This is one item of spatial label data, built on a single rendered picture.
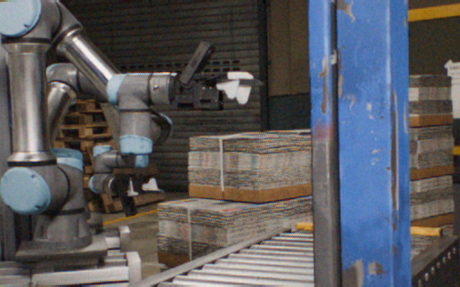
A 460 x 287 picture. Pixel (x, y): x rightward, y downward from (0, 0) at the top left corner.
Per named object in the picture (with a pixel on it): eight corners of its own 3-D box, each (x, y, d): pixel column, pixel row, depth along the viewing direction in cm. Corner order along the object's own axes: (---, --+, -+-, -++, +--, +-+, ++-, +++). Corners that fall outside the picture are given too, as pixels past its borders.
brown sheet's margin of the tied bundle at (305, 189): (228, 199, 277) (227, 187, 276) (281, 192, 298) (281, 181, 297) (260, 202, 266) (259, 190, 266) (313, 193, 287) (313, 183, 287)
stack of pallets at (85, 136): (90, 198, 1031) (85, 101, 1021) (152, 199, 999) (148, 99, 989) (25, 212, 906) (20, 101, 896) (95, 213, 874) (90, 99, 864)
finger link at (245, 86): (260, 104, 184) (223, 103, 182) (260, 81, 185) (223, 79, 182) (264, 103, 181) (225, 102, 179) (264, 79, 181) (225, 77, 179)
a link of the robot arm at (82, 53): (32, 22, 205) (156, 154, 201) (10, 17, 195) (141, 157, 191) (60, -10, 203) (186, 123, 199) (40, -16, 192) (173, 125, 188)
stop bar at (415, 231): (299, 228, 231) (298, 222, 231) (443, 234, 214) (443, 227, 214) (295, 230, 228) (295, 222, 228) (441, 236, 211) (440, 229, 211)
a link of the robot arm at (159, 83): (161, 75, 185) (149, 70, 177) (179, 74, 184) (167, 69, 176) (161, 106, 184) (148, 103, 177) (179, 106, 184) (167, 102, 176)
